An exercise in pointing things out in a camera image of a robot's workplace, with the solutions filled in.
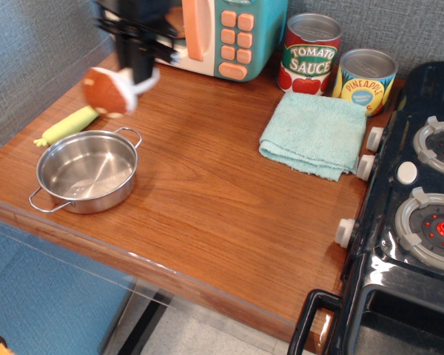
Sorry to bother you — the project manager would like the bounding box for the teal toy microwave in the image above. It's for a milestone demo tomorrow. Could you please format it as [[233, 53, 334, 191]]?
[[166, 0, 288, 82]]

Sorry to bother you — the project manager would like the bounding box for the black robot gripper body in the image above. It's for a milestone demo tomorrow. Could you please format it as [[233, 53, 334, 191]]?
[[96, 1, 181, 64]]

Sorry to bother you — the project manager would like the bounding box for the white stove knob middle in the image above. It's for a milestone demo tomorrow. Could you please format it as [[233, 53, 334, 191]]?
[[356, 155, 375, 181]]

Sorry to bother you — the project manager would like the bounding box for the white stove knob top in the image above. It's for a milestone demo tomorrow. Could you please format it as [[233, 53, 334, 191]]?
[[366, 126, 384, 152]]

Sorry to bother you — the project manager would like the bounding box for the brown and white toy mushroom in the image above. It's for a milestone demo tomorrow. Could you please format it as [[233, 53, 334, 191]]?
[[82, 67, 161, 118]]

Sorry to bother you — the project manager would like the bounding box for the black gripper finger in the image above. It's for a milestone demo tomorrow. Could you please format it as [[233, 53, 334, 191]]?
[[115, 34, 132, 69], [131, 40, 156, 84]]

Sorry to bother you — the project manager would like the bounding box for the tomato sauce can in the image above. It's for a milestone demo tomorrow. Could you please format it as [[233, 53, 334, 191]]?
[[278, 13, 343, 95]]

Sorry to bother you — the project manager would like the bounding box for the black toy stove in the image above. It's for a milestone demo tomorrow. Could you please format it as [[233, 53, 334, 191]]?
[[289, 61, 444, 354]]

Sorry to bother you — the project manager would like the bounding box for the light blue folded cloth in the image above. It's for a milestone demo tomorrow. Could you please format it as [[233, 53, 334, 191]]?
[[259, 92, 366, 181]]

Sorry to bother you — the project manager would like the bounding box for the white stove knob bottom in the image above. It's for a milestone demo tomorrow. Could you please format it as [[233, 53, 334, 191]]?
[[334, 219, 356, 249]]

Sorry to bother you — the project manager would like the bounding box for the pineapple can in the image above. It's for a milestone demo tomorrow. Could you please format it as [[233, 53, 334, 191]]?
[[332, 48, 398, 117]]

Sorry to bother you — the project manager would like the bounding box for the white stove knob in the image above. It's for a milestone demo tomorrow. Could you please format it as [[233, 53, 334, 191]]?
[[356, 155, 375, 181], [366, 126, 384, 152], [334, 219, 356, 249]]

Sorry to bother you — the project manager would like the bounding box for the stainless steel pot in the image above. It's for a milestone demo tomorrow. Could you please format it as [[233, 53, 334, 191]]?
[[28, 127, 143, 214]]

